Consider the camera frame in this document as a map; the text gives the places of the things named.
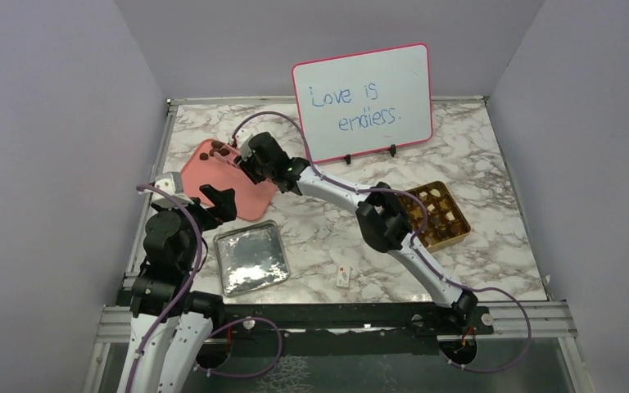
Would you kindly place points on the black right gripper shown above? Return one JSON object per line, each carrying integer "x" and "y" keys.
{"x": 246, "y": 166}

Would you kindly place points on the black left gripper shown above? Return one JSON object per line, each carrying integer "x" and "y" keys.
{"x": 223, "y": 210}

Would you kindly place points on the pink plastic tray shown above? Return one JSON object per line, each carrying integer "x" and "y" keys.
{"x": 252, "y": 200}

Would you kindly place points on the silver tin lid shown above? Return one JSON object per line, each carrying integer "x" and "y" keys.
{"x": 251, "y": 258}

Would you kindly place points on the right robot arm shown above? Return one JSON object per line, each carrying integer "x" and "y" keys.
{"x": 384, "y": 224}

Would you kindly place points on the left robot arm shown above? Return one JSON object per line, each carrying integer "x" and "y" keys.
{"x": 169, "y": 320}

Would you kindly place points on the gold chocolate box tray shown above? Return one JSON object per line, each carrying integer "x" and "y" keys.
{"x": 446, "y": 224}

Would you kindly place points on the pink framed whiteboard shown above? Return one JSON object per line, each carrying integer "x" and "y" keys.
{"x": 360, "y": 103}

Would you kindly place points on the small white red card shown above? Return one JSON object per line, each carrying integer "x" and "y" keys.
{"x": 343, "y": 277}

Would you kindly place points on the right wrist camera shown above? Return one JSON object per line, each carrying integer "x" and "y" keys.
{"x": 245, "y": 150}

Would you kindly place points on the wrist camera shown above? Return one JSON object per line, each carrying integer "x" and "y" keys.
{"x": 245, "y": 150}
{"x": 172, "y": 184}

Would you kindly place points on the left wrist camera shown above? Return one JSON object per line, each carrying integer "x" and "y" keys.
{"x": 172, "y": 184}

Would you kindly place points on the black metal base rail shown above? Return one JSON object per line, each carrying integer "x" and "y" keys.
{"x": 345, "y": 329}

